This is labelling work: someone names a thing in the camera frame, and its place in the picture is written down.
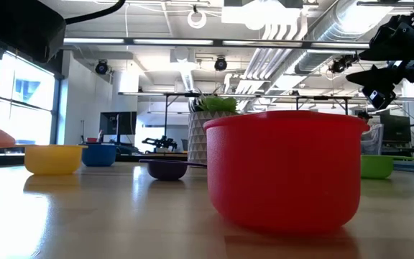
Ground green succulent plant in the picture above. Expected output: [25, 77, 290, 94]
[191, 88, 239, 114]

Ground black workbench frame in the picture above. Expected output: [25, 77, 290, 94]
[119, 91, 354, 137]

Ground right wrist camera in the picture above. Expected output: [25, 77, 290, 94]
[362, 85, 397, 111]

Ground black ceiling camera mount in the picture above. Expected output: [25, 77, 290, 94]
[328, 53, 359, 75]

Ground dark purple measuring cup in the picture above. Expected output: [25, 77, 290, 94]
[139, 159, 208, 181]

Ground silver ventilation duct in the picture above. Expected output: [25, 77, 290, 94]
[295, 0, 395, 75]

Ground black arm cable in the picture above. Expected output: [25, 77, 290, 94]
[65, 0, 127, 25]

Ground overhead light bar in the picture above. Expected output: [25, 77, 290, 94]
[63, 37, 370, 50]

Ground red measuring cup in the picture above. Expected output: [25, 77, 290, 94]
[203, 110, 371, 233]

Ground clear plastic basket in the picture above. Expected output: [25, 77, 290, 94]
[360, 124, 385, 155]

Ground yellow measuring cup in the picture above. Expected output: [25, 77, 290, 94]
[0, 144, 88, 176]

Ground person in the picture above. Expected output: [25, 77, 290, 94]
[356, 110, 374, 132]

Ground round black ceiling camera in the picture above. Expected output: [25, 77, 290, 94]
[95, 59, 109, 76]
[213, 55, 229, 72]

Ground large window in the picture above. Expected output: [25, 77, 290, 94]
[0, 50, 57, 147]

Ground green measuring cup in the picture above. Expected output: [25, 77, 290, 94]
[360, 154, 414, 180]

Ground white coiled cable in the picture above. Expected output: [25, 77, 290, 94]
[187, 9, 208, 29]

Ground black desk monitor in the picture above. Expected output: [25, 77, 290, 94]
[379, 114, 412, 147]

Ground triangle patterned plant pot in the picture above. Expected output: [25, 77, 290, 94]
[188, 110, 243, 165]

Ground blue measuring cup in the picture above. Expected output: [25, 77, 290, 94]
[80, 142, 118, 168]

